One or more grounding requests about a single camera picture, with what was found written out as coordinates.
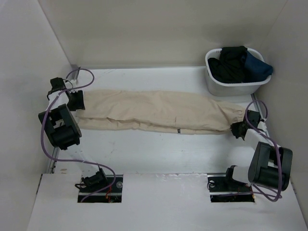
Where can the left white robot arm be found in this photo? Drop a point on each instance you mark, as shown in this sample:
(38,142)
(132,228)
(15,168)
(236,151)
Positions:
(63,132)

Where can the navy blue garment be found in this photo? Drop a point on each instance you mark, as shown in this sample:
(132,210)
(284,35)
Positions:
(255,70)

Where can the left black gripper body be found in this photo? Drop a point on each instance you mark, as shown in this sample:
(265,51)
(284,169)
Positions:
(75,102)

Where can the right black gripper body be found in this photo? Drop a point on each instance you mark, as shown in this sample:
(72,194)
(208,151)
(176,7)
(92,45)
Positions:
(235,127)

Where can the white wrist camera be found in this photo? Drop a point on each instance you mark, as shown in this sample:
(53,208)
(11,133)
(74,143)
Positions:
(262,127)
(74,77)

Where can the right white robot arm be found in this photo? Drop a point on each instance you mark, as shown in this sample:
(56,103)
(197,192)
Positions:
(271,163)

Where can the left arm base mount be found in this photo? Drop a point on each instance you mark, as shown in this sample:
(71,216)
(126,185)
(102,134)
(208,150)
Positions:
(112,194)

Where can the black garment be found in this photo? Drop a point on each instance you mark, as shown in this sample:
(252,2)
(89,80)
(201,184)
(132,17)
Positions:
(228,68)

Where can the white plastic basket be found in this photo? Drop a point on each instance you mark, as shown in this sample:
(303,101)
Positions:
(236,89)

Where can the beige trousers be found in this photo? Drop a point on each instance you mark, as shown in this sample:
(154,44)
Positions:
(157,111)

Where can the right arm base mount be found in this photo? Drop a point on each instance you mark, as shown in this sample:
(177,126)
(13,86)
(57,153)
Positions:
(223,190)

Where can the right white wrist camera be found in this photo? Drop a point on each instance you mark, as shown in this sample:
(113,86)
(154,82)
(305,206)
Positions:
(262,127)

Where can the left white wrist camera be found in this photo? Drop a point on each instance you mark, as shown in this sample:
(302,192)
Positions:
(74,77)

